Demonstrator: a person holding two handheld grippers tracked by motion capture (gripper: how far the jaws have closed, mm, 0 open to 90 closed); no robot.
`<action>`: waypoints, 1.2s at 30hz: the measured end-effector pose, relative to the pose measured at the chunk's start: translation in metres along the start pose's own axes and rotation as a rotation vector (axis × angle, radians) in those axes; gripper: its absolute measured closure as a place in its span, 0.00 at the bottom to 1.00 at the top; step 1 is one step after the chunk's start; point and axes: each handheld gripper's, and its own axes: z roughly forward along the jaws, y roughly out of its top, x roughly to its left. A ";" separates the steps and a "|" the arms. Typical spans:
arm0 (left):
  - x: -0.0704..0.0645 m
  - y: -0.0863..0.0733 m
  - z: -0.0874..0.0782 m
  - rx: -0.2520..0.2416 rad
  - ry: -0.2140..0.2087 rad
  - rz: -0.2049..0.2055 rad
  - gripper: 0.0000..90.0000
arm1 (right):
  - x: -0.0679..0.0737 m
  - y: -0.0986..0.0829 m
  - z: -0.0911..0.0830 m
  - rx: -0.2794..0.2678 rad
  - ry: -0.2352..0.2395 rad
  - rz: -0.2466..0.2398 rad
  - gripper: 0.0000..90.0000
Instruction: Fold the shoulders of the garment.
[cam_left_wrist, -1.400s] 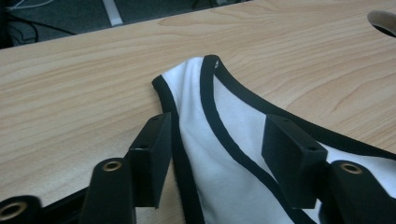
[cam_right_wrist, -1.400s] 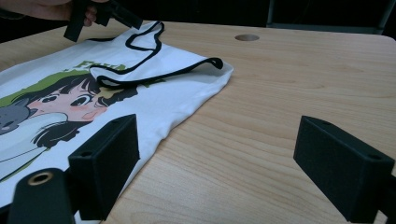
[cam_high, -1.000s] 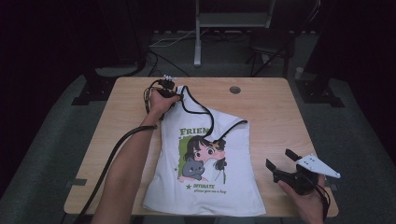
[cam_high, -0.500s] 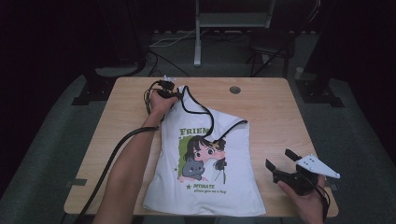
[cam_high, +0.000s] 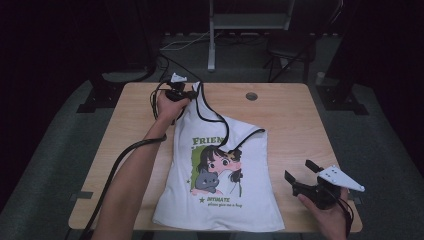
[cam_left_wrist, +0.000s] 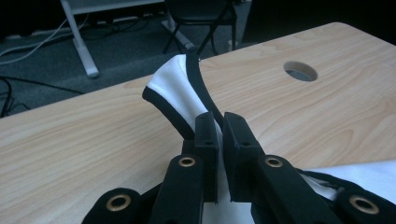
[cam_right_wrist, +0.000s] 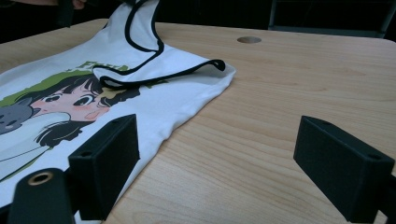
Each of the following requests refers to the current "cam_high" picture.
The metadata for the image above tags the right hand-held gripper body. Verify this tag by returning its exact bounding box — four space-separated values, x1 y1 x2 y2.
291 165 366 211

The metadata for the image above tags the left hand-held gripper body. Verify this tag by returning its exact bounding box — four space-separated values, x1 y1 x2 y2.
164 72 194 103

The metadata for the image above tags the white printed tank top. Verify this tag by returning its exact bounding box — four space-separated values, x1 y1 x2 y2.
152 81 286 233

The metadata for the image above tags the person's left hand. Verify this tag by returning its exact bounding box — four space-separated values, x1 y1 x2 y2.
155 90 191 126

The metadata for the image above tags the person's right hand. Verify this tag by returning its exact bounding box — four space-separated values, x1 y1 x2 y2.
296 188 351 240

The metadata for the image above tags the black stand base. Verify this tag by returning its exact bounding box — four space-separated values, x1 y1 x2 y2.
76 70 151 114
316 0 370 116

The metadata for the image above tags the black chair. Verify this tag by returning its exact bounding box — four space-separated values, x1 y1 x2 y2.
264 33 318 84

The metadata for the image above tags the black floor cable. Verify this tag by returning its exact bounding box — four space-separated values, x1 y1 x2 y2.
156 54 204 84

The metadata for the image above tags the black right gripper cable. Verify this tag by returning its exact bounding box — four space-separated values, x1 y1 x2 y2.
333 196 355 239

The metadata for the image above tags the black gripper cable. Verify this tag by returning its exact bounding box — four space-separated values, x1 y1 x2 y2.
333 196 355 239
78 79 188 240

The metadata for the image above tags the white floor cable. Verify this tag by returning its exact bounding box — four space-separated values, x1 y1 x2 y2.
159 30 221 52

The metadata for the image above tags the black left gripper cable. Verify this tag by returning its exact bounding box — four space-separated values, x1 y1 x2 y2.
78 79 188 240

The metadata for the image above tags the white metal stand frame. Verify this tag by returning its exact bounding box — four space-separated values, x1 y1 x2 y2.
207 0 296 73

